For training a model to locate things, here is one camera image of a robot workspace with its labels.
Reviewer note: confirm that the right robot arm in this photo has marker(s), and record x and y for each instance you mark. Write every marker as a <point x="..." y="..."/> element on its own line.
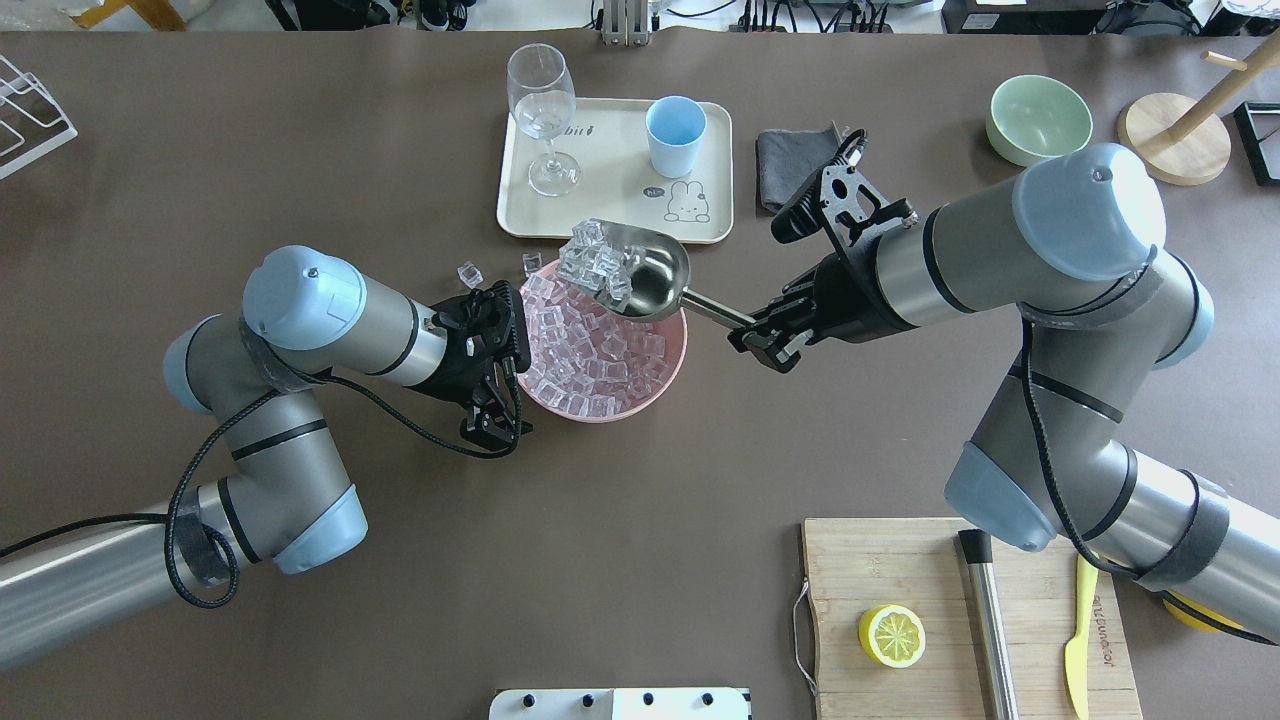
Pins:
<point x="1076" y="244"/>

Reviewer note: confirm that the green bowl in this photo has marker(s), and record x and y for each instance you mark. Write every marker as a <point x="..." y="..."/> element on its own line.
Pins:
<point x="1036" y="118"/>

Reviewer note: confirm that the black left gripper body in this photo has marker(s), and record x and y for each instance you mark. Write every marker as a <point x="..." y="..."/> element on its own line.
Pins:
<point x="455" y="372"/>

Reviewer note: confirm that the clear wine glass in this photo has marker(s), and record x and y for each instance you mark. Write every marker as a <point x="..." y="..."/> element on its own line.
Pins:
<point x="542" y="101"/>

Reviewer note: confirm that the pile of clear ice cubes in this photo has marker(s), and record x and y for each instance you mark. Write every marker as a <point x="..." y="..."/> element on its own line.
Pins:
<point x="590" y="370"/>

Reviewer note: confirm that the bamboo cutting board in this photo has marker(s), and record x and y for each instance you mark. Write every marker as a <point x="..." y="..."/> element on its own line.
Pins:
<point x="855" y="564"/>

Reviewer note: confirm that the stray ice cube on table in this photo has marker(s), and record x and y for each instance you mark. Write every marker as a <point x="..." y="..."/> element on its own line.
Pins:
<point x="531" y="263"/>

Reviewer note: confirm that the yellow lemon lower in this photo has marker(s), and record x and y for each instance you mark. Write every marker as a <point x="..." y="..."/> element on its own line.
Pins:
<point x="1196" y="616"/>

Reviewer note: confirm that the half lemon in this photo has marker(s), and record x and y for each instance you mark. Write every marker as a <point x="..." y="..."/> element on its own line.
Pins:
<point x="892" y="635"/>

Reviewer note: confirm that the white wire rack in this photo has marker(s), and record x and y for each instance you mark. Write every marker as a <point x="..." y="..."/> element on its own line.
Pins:
<point x="32" y="120"/>

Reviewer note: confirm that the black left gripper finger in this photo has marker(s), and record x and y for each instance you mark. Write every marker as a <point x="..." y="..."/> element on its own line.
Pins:
<point x="499" y="423"/>

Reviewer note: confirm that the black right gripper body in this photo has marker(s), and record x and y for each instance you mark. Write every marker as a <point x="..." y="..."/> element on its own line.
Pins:
<point x="842" y="296"/>

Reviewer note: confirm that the cream rabbit serving tray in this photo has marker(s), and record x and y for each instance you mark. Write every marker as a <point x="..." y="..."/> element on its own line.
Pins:
<point x="618" y="182"/>

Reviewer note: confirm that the wooden mug tree stand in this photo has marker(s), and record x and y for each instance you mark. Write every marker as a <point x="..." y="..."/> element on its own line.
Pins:
<point x="1181" y="139"/>

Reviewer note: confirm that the stainless steel ice scoop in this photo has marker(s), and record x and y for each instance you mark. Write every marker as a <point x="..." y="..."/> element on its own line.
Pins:
<point x="660" y="274"/>

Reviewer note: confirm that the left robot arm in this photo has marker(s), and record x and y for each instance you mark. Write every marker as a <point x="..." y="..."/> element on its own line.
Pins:
<point x="268" y="484"/>

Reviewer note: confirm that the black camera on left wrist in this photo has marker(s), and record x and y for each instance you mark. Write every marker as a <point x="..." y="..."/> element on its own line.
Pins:
<point x="514" y="354"/>

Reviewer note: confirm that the pink plastic bowl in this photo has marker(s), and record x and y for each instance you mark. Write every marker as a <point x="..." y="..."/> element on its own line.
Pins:
<point x="670" y="370"/>

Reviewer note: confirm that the grey folded cloth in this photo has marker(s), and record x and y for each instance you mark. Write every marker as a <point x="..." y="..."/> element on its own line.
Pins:
<point x="786" y="157"/>

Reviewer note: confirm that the light blue cup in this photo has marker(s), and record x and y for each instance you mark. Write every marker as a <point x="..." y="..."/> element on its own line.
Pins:
<point x="675" y="127"/>

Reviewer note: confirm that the steel muddler black tip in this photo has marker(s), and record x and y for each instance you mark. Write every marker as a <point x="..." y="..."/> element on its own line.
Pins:
<point x="976" y="549"/>

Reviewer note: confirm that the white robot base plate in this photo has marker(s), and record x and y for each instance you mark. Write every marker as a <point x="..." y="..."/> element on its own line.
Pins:
<point x="683" y="702"/>

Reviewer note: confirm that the yellow plastic knife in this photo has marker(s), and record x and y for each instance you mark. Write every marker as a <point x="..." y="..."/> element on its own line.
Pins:
<point x="1075" y="652"/>

